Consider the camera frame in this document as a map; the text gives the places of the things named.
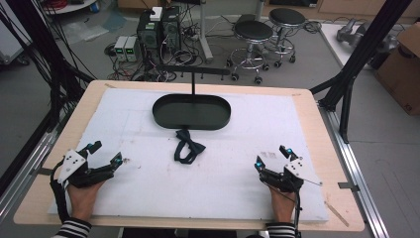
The black round stool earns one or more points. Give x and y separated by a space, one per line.
286 18
252 33

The aluminium rail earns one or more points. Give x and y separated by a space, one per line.
356 165
23 178

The grey power supply unit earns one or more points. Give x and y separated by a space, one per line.
120 49
132 49

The person's right hand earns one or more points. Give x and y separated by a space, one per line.
283 206

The black stand with oval tray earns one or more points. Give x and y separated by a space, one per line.
191 112

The round white table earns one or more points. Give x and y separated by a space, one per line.
71 6

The black bow tie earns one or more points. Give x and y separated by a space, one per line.
186 145

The black computer tower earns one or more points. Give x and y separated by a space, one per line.
171 31
148 33

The person's left hand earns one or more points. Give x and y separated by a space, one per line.
82 201

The white side table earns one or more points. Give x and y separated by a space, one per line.
336 43

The black metal frame strut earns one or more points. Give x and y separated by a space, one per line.
36 49
360 56

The white foam mat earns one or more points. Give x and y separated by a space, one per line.
224 172

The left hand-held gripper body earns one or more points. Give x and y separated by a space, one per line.
74 167

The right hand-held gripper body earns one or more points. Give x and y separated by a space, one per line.
295 172

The brown cardboard box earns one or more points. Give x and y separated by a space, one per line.
401 72

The metal bracket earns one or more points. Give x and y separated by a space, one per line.
42 171
348 186

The white box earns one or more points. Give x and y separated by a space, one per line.
156 14

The grey table leg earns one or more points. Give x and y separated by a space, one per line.
204 33

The strip of brown tape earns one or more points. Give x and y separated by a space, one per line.
336 214

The grey robot part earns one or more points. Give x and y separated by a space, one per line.
360 33

